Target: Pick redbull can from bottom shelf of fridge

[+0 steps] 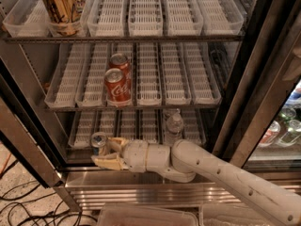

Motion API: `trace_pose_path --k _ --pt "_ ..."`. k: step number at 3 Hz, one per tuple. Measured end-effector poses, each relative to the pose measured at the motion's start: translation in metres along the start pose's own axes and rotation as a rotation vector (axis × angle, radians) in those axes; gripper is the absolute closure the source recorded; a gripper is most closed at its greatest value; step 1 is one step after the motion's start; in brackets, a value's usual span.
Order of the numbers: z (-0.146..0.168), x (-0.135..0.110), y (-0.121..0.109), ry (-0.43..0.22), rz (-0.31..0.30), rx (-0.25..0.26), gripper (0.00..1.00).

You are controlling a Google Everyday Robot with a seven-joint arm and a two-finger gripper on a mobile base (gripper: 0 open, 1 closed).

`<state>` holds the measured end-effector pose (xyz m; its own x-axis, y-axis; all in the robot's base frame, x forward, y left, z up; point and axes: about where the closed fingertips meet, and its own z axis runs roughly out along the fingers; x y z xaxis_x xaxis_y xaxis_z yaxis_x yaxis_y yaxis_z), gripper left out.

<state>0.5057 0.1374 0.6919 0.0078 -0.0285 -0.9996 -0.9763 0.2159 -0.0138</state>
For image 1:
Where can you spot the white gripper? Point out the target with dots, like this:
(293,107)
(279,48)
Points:
(135,155)

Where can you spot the silver blue redbull can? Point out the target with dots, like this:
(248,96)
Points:
(98,143)

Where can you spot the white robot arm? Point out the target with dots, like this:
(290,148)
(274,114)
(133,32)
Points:
(184,160)

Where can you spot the bottom shelf tray two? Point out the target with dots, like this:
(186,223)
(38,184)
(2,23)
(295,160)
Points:
(105,122)

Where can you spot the shelf tray two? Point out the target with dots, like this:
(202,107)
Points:
(82,23)
(105,122)
(90,91)

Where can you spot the bottom shelf tray one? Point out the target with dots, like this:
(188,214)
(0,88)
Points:
(82,128)

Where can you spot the bottom shelf tray three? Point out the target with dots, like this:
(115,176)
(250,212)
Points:
(126,126)

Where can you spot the shelf tray three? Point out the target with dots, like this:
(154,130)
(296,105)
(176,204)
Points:
(128,50)
(107,18)
(126,126)

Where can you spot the bottom shelf tray four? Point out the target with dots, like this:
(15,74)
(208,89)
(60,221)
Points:
(149,126)

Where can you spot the shelf tray four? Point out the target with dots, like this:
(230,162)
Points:
(148,84)
(145,18)
(149,126)

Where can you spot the bottom shelf tray five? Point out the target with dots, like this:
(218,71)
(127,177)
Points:
(173,127)

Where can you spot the shelf tray five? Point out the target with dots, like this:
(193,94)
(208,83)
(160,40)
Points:
(176,88)
(183,18)
(173,127)

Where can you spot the middle shelf tray two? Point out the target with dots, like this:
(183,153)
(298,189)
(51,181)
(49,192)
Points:
(90,91)

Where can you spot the front red coca-cola can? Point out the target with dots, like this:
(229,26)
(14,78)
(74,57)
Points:
(116,85)

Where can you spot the red coca-cola can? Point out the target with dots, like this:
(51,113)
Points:
(116,85)
(122,62)

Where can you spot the bottom shelf tray six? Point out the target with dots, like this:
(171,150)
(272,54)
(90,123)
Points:
(193,128)

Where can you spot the middle shelf tray five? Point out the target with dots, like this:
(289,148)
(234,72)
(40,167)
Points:
(176,88)

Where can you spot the rear red coca-cola can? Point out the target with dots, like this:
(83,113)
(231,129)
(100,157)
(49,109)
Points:
(122,62)

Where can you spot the middle shelf tray four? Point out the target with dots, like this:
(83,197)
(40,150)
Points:
(148,84)

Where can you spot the open fridge door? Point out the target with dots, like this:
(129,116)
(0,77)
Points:
(20,130)

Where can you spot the middle shelf tray three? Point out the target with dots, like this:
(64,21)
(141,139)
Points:
(128,50)

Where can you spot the middle shelf tray six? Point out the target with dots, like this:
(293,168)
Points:
(203,85)

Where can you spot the top shelf tray two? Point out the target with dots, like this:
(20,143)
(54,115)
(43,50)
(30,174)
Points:
(82,23)

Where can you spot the top shelf tray three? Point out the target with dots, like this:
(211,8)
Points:
(107,18)

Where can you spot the top shelf tray four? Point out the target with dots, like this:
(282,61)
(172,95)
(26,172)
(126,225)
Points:
(145,18)

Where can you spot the closed glass fridge door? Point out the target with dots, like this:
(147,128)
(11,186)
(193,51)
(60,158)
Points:
(266,70)

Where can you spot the top shelf tray five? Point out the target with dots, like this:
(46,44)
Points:
(183,18)

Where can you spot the front gold tall can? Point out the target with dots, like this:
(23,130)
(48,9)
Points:
(63,16)

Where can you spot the top shelf tray one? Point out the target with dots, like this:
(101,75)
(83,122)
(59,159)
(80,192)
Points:
(28,18)

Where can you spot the red can behind glass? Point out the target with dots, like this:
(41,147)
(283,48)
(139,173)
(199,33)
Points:
(271,133)

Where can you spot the left clear plastic bin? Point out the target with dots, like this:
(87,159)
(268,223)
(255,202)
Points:
(114,214)

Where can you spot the clear plastic bin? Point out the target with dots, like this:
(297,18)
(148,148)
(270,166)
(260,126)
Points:
(227,214)
(114,214)

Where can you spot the rear clear water bottle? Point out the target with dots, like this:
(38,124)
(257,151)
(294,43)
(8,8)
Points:
(169,112)

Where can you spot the clear water bottle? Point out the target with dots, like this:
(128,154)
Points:
(169,112)
(174,128)

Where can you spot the front clear water bottle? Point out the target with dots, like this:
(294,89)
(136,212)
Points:
(174,128)

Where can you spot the right clear plastic bin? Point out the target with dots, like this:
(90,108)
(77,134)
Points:
(227,214)

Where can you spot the bottom wire shelf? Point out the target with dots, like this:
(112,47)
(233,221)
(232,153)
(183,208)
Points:
(78,148)

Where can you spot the wire shelf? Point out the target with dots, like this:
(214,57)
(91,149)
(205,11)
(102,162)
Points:
(78,148)
(201,38)
(127,107)

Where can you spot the middle wire shelf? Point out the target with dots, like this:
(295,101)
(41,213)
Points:
(127,107)

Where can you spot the top wire shelf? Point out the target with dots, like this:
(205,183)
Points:
(201,38)

